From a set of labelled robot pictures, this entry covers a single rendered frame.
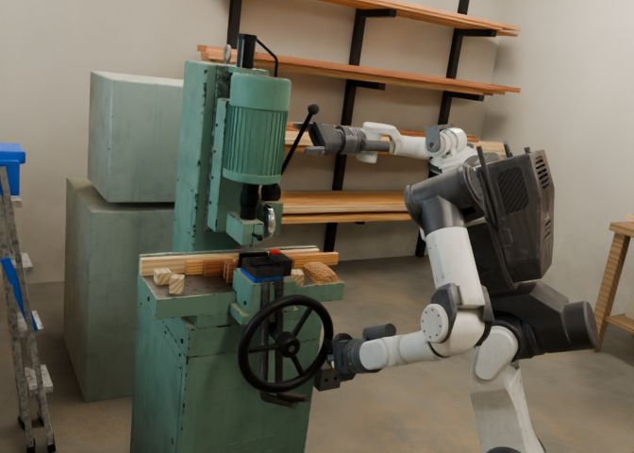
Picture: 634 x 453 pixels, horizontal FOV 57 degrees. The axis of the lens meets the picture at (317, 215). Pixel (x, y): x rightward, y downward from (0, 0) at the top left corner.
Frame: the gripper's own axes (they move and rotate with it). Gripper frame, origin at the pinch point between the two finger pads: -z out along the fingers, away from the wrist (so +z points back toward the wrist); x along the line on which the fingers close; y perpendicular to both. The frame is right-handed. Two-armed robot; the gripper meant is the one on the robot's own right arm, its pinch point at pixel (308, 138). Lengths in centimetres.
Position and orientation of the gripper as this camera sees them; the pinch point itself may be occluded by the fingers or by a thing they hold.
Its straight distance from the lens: 178.4
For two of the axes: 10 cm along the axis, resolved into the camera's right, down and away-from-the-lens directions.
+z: 8.6, -0.2, 5.0
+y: -3.8, 6.3, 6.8
